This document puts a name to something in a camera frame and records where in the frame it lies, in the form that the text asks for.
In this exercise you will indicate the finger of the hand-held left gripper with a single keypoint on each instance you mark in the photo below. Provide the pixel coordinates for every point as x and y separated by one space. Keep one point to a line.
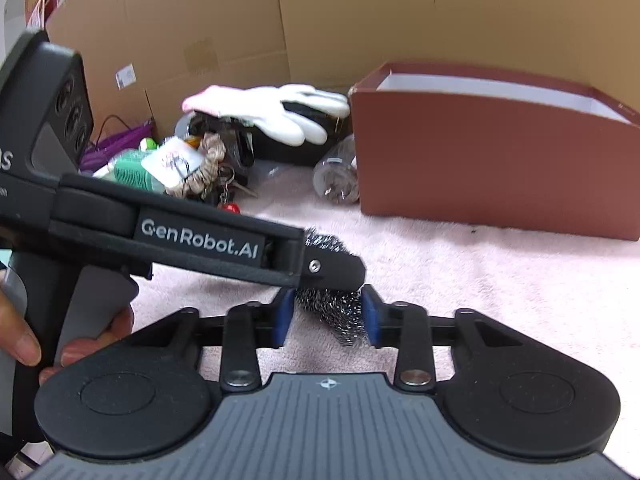
335 272

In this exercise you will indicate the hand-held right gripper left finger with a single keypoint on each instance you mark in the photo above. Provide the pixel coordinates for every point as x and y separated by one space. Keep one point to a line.
283 317

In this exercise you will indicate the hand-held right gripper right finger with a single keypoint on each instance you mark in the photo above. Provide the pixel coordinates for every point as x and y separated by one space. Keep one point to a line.
369 317

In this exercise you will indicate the steel wool scrubber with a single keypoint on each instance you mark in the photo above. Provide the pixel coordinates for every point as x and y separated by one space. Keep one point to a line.
335 315

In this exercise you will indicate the brown cardboard box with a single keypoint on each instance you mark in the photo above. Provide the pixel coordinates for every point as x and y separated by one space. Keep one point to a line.
475 160

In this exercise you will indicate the green and white round container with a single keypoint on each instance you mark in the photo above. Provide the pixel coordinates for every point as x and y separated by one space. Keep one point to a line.
146 144

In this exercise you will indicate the person's left hand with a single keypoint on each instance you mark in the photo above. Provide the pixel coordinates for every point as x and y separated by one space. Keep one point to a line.
17 332

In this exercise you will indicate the plastic bottle with green label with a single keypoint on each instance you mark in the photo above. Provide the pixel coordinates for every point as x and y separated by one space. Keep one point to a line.
130 170

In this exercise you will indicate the purple plastic basket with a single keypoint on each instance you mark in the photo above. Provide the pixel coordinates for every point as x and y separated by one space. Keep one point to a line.
115 142

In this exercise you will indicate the large clear adhesive hook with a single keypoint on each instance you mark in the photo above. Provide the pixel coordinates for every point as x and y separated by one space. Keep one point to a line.
170 160

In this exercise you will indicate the plaid beige scrunchie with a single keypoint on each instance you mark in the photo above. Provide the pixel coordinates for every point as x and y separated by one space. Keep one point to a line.
210 160

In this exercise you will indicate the black fuzzy fabric item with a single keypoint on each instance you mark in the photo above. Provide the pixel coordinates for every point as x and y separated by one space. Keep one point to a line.
280 150

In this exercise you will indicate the pink towel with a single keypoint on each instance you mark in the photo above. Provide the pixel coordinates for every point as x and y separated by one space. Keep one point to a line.
500 280

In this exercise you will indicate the white shipping label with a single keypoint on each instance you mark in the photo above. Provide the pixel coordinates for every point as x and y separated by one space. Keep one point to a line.
126 76

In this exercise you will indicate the white glove with pink cuff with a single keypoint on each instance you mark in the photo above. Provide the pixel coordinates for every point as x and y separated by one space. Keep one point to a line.
260 110

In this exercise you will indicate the cardboard backdrop panel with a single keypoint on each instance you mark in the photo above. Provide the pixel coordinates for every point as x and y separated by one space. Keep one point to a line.
400 10

